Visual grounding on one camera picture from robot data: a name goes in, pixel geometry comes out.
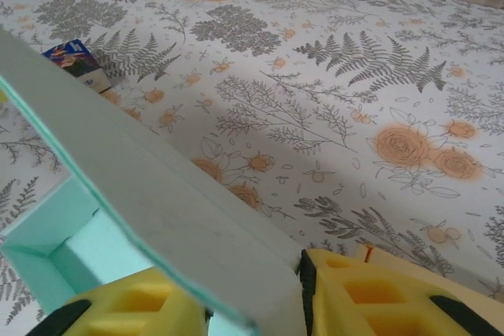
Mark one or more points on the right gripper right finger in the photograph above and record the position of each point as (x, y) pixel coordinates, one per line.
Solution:
(374, 304)

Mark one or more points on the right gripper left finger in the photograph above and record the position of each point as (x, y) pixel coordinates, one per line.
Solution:
(130, 312)

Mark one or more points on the teal paper box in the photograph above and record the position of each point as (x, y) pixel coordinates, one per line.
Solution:
(157, 194)

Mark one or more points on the small blue card box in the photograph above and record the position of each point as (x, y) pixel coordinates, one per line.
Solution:
(78, 62)

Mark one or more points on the floral table cover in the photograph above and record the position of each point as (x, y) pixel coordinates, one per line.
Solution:
(315, 115)

